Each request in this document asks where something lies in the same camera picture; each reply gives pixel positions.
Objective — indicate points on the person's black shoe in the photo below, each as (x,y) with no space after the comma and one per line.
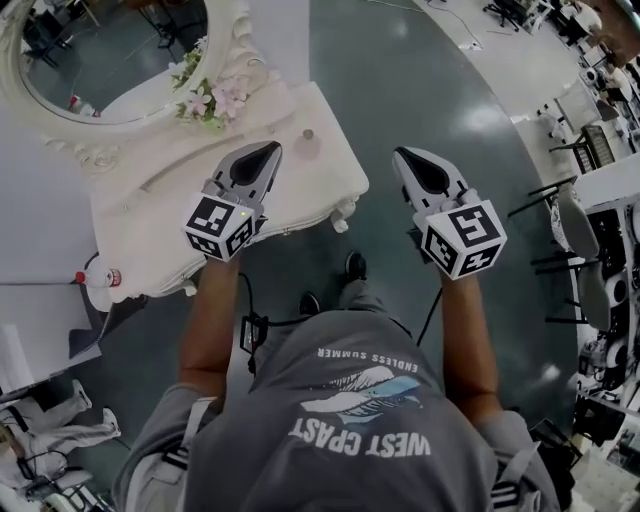
(355,265)
(310,303)

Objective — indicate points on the person's black right shoe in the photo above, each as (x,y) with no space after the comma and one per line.
(355,265)

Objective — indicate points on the pink artificial flower bunch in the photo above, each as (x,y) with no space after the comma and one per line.
(215,102)

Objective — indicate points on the white flat panel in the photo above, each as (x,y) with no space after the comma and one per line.
(40,240)

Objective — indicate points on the oval mirror white ornate frame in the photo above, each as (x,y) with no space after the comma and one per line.
(220,55)

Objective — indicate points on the person's black left shoe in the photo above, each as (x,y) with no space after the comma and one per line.
(310,303)

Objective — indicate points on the person's left forearm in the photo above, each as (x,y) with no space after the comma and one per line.
(212,320)

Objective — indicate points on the small pink container dark cap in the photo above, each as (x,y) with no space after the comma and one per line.
(307,145)

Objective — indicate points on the clear plastic bottle red cap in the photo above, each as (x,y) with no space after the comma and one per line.
(100,278)

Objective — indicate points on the person's grey trousers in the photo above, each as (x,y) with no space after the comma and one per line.
(362,297)

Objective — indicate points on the black slatted chair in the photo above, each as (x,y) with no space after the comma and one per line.
(595,147)

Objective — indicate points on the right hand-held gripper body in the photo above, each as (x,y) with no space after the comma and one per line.
(450,220)

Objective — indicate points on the person's grey printed shirt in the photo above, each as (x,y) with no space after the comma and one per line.
(350,425)

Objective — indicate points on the grey chair black legs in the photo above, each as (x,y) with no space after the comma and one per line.
(575,225)
(595,295)

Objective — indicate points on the white ornate dressing table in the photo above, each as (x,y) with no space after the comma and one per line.
(320,185)

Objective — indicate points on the white crumpled garment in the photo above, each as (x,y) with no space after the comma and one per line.
(55,435)

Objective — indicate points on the person's right forearm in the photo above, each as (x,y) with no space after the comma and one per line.
(470,340)

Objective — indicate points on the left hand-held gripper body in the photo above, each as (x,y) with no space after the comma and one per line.
(235,197)

